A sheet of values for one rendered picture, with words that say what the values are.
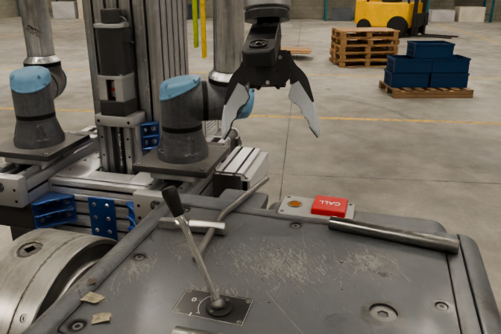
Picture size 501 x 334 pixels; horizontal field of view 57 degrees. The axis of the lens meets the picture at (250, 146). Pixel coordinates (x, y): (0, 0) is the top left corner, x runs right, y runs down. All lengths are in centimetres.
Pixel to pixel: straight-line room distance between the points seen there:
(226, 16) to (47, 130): 68
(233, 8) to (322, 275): 77
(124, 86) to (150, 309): 96
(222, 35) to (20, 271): 76
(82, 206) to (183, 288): 93
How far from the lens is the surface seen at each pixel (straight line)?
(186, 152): 132
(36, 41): 167
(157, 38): 150
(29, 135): 158
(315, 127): 73
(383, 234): 78
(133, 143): 153
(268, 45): 65
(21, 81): 155
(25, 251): 85
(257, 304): 63
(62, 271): 80
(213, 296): 62
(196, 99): 130
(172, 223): 79
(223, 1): 124
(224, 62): 128
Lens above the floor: 165
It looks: 19 degrees down
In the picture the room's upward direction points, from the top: straight up
